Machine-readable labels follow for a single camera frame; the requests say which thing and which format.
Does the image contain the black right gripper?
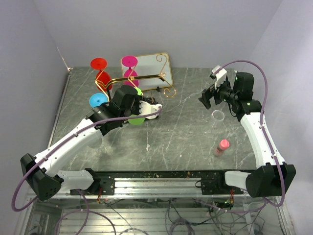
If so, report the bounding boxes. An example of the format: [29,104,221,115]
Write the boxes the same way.
[199,77,239,109]

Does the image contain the clear tumbler glass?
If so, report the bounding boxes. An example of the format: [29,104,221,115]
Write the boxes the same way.
[210,110,225,128]

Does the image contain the green plastic wine glass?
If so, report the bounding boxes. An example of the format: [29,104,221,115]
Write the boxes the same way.
[128,87,145,125]

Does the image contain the pink plastic wine glass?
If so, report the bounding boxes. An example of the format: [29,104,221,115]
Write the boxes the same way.
[121,55,139,87]

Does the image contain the blue plastic wine glass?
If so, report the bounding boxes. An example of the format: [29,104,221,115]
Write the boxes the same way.
[89,93,108,108]

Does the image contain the red plastic wine glass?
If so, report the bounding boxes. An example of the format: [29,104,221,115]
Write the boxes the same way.
[90,57,112,92]

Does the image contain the clear stemmed wine glass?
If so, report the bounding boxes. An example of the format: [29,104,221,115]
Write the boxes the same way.
[93,145,107,158]

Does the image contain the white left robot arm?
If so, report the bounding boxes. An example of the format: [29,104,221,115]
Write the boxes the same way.
[20,85,142,201]

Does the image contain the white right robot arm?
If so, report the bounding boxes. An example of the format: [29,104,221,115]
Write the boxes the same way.
[199,69,296,197]

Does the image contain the small pink capped bottle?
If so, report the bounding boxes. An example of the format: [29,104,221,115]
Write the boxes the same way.
[214,139,230,156]

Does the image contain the gold framed mirror tray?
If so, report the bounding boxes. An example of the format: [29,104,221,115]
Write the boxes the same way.
[120,52,173,91]

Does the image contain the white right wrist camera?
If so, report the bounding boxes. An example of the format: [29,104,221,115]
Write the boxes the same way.
[210,65,227,89]

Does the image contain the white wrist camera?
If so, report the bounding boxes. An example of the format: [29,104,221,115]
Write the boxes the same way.
[139,101,162,116]
[210,65,227,89]

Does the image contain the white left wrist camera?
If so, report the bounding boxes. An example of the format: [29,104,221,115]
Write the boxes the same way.
[139,101,162,116]

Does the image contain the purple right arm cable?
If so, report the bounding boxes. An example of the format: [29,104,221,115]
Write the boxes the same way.
[193,60,286,213]

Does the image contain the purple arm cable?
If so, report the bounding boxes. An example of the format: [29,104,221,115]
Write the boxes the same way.
[11,106,162,235]
[193,60,286,213]

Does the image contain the gold wire wine glass rack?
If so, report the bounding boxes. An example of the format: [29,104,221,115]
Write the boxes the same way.
[90,52,177,99]

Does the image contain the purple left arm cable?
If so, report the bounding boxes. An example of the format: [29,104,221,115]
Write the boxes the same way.
[11,106,162,235]

